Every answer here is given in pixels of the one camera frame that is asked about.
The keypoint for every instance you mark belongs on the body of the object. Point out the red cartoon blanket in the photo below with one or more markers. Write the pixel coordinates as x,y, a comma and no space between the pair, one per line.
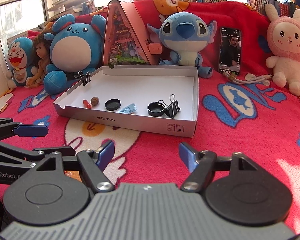
260,120

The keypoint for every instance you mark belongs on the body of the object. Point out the Doraemon plush toy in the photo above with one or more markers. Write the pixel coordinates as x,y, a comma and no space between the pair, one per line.
20,62

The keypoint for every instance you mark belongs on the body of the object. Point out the red cone piece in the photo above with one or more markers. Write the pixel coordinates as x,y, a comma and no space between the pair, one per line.
87,104

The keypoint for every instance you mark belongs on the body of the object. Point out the white cardboard box tray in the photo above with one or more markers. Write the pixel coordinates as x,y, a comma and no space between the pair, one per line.
139,84

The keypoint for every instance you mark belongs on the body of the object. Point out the blue round mouse plush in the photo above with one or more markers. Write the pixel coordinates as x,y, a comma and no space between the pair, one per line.
74,47

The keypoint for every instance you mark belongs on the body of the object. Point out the large black binder clip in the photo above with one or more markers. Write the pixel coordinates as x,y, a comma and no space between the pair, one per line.
171,109

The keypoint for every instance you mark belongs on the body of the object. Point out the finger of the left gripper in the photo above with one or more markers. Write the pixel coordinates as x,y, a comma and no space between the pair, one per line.
31,130

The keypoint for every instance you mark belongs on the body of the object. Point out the pink triangular diorama house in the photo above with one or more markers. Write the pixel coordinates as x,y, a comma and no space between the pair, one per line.
126,38

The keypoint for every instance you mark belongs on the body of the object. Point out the brown haired baby doll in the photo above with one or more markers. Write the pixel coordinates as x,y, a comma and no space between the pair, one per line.
41,58

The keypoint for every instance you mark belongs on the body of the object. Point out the light blue plastic clip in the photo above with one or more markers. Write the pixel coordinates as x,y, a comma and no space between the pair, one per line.
129,109

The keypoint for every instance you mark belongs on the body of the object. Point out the black round cap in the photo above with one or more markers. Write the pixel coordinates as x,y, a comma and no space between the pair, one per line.
155,109

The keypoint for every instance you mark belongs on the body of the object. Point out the blue Stitch plush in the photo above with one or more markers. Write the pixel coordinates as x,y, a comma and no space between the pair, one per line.
185,35

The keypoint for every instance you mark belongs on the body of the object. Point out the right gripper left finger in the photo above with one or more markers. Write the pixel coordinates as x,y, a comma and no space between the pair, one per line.
92,164

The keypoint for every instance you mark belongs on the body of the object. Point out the small brown acorn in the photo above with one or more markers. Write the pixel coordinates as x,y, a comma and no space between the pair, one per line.
94,101

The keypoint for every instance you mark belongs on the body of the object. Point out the black binder clip on box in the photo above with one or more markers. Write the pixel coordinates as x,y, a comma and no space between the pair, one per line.
84,77

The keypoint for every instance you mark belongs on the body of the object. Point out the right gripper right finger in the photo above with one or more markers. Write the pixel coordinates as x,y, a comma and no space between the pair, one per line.
200,166

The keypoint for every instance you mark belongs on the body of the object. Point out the shallow black lid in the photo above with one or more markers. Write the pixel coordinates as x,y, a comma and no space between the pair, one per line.
112,104

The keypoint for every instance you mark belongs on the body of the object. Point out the black smartphone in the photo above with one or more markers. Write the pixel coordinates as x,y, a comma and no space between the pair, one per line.
230,50

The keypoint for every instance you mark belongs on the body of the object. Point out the pink bunny plush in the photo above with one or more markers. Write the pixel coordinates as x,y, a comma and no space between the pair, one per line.
283,37

